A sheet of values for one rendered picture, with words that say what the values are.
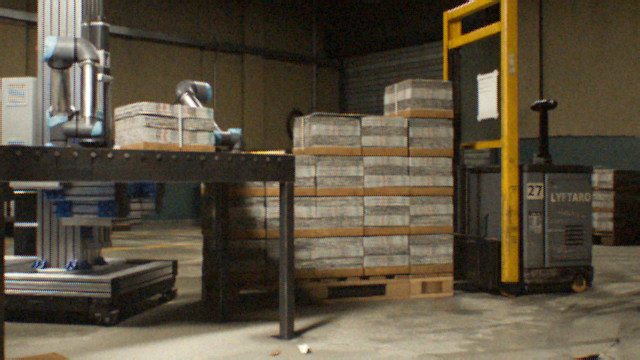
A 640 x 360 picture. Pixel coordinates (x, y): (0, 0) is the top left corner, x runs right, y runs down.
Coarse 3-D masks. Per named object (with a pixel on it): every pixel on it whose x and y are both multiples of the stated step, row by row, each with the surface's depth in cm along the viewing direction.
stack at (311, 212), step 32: (320, 160) 401; (352, 160) 407; (384, 160) 414; (256, 224) 388; (320, 224) 400; (352, 224) 406; (384, 224) 413; (256, 256) 388; (320, 256) 399; (352, 256) 406; (384, 256) 413; (256, 288) 388; (320, 288) 400
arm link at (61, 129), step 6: (54, 120) 308; (60, 120) 308; (66, 120) 310; (54, 126) 308; (60, 126) 308; (66, 126) 309; (72, 126) 310; (54, 132) 308; (60, 132) 308; (66, 132) 309; (72, 132) 310; (54, 138) 308; (60, 138) 308; (66, 138) 311; (72, 138) 313
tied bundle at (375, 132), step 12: (360, 120) 412; (372, 120) 411; (384, 120) 413; (396, 120) 415; (360, 132) 412; (372, 132) 411; (384, 132) 414; (396, 132) 416; (372, 144) 411; (384, 144) 413; (396, 144) 415
